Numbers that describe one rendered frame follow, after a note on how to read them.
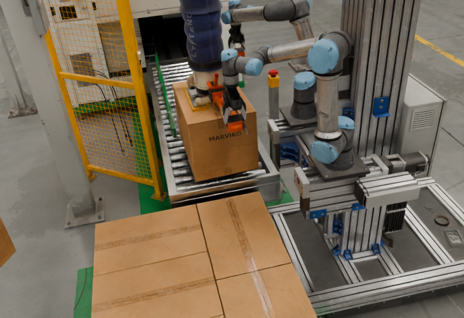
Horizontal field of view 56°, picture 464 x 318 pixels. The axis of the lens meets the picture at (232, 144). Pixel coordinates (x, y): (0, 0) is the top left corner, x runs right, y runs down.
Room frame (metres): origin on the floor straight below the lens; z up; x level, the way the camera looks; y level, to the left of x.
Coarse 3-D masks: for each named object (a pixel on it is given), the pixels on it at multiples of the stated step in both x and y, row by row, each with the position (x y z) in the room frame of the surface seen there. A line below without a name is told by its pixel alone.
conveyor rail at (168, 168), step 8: (152, 72) 3.98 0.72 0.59; (152, 80) 3.80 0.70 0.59; (152, 88) 3.61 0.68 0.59; (152, 96) 3.46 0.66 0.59; (160, 112) 3.14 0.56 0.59; (160, 120) 3.01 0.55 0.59; (160, 128) 2.88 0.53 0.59; (160, 136) 2.77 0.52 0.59; (160, 144) 2.65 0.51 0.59; (168, 160) 2.44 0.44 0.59; (168, 168) 2.35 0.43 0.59; (168, 176) 2.26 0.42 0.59; (168, 184) 2.18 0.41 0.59; (168, 192) 2.09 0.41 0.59
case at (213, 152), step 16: (176, 96) 2.50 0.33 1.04; (240, 96) 2.39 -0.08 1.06; (192, 112) 2.23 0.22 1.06; (208, 112) 2.21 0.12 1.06; (240, 112) 2.18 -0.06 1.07; (192, 128) 2.10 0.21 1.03; (208, 128) 2.12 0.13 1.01; (224, 128) 2.14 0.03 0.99; (256, 128) 2.18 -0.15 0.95; (192, 144) 2.09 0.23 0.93; (208, 144) 2.11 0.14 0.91; (224, 144) 2.13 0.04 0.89; (240, 144) 2.15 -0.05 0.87; (256, 144) 2.17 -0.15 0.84; (192, 160) 2.11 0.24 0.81; (208, 160) 2.11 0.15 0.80; (224, 160) 2.13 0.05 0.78; (240, 160) 2.15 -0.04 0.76; (256, 160) 2.17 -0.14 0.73; (208, 176) 2.10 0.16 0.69
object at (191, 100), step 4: (184, 88) 2.53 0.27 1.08; (188, 88) 2.52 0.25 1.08; (192, 88) 2.47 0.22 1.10; (188, 92) 2.46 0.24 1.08; (188, 96) 2.42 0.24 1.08; (196, 96) 2.35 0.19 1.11; (200, 96) 2.39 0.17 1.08; (188, 100) 2.36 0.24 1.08; (192, 100) 2.35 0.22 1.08; (192, 104) 2.30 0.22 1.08; (204, 104) 2.28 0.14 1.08; (192, 108) 2.25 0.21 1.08; (196, 108) 2.24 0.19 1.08; (200, 108) 2.24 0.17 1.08; (204, 108) 2.25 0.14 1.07; (208, 108) 2.25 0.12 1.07
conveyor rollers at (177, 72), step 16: (176, 64) 4.27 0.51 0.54; (176, 80) 3.90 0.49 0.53; (160, 96) 3.54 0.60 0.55; (176, 112) 3.20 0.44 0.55; (176, 128) 2.99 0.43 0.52; (176, 144) 2.72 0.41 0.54; (176, 160) 2.54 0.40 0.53; (176, 176) 2.36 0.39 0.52; (192, 176) 2.31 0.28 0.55; (240, 176) 2.27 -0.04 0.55
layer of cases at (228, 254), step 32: (256, 192) 2.09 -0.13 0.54; (96, 224) 1.91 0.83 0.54; (128, 224) 1.89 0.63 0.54; (160, 224) 1.87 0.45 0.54; (192, 224) 1.85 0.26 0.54; (224, 224) 1.83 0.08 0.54; (256, 224) 1.81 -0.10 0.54; (96, 256) 1.66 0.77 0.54; (128, 256) 1.65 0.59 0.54; (160, 256) 1.63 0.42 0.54; (192, 256) 1.61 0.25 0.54; (224, 256) 1.59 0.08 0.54; (256, 256) 1.58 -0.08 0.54; (288, 256) 1.56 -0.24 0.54; (96, 288) 1.45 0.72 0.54; (128, 288) 1.43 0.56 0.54; (160, 288) 1.42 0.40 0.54; (192, 288) 1.40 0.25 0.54; (224, 288) 1.39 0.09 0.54; (256, 288) 1.37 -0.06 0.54; (288, 288) 1.36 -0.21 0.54
